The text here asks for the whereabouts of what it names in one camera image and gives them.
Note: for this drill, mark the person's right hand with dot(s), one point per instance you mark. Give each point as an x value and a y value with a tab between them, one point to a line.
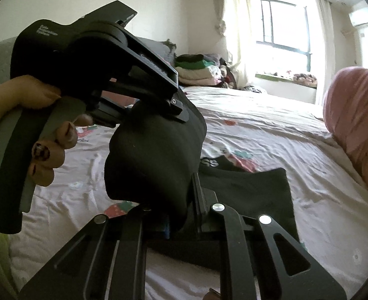
212	295

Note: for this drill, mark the assorted small ornaments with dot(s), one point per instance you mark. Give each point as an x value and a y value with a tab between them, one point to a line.
296	76

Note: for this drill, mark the person's left hand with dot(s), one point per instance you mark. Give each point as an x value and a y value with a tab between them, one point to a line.
12	93

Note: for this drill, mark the white air conditioner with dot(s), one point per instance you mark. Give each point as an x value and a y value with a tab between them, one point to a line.
362	17

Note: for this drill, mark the dark clothes heap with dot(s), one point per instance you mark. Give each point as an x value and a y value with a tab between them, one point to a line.
230	75

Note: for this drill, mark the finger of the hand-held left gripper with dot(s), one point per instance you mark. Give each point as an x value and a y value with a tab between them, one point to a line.
168	100

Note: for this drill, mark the window with dark frame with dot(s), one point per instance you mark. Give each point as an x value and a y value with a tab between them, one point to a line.
280	28

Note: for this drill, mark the cream curtain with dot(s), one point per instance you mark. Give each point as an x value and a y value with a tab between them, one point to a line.
237	22
323	31

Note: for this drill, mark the black pants with orange patches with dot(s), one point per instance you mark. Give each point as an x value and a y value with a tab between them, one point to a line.
159	150

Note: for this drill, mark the strawberry printed bedsheet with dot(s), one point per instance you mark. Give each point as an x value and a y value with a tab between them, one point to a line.
280	131

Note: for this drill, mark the pink pillow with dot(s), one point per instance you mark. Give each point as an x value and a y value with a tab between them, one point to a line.
359	115

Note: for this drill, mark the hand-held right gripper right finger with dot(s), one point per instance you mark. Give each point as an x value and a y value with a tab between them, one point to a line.
201	206

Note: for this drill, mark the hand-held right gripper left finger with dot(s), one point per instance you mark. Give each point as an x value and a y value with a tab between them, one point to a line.
133	234

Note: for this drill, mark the stack of folded clothes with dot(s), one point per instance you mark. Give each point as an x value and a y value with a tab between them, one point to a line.
196	72

